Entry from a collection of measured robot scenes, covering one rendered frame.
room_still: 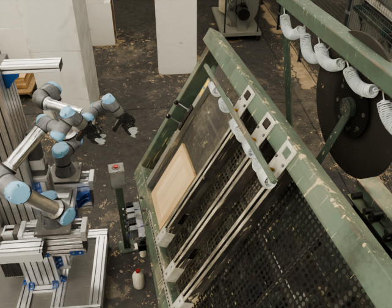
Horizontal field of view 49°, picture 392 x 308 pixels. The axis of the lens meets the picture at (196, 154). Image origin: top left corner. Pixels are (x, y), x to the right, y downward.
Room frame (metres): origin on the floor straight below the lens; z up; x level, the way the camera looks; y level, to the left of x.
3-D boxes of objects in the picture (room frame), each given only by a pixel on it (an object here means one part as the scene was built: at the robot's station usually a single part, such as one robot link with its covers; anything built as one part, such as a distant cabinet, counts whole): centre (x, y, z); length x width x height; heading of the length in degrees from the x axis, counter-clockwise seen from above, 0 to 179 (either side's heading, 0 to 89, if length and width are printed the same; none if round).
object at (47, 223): (1.96, 0.91, 1.09); 0.15 x 0.15 x 0.10
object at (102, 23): (7.30, 1.70, 0.36); 0.58 x 0.45 x 0.72; 95
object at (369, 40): (2.02, -0.83, 1.85); 0.80 x 0.06 x 0.80; 14
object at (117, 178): (2.63, 0.63, 0.84); 0.12 x 0.12 x 0.18; 14
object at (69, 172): (2.45, 0.96, 1.09); 0.15 x 0.15 x 0.10
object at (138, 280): (2.22, 0.47, 0.10); 0.10 x 0.10 x 0.20
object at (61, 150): (2.46, 0.95, 1.20); 0.13 x 0.12 x 0.14; 160
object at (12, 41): (6.42, 2.62, 0.36); 0.80 x 0.58 x 0.72; 5
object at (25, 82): (5.52, 2.54, 0.15); 0.61 x 0.52 x 0.31; 5
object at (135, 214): (2.22, 0.45, 0.69); 0.50 x 0.14 x 0.24; 14
